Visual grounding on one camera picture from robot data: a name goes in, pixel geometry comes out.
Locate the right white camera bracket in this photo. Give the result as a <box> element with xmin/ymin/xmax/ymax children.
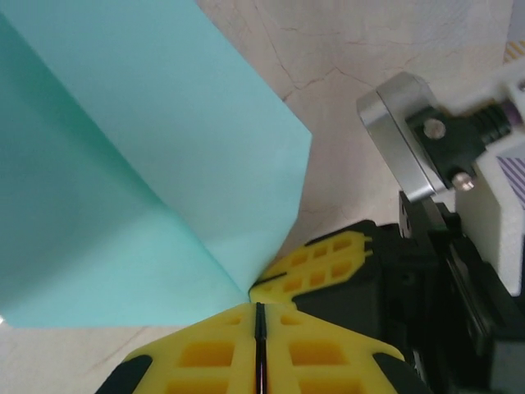
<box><xmin>453</xmin><ymin>61</ymin><xmax>525</xmax><ymax>297</ymax></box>

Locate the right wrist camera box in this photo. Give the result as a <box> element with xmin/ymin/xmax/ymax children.
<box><xmin>355</xmin><ymin>71</ymin><xmax>449</xmax><ymax>205</ymax></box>

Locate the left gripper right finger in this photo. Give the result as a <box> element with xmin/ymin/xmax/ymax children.
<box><xmin>258</xmin><ymin>302</ymin><xmax>432</xmax><ymax>394</ymax></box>

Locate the purple cable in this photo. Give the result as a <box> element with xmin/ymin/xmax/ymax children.
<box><xmin>502</xmin><ymin>102</ymin><xmax>525</xmax><ymax>131</ymax></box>

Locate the teal paper sheet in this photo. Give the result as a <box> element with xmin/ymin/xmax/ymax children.
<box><xmin>0</xmin><ymin>0</ymin><xmax>314</xmax><ymax>329</ymax></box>

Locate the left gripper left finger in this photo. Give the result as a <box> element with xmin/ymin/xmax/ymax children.
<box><xmin>93</xmin><ymin>302</ymin><xmax>263</xmax><ymax>394</ymax></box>

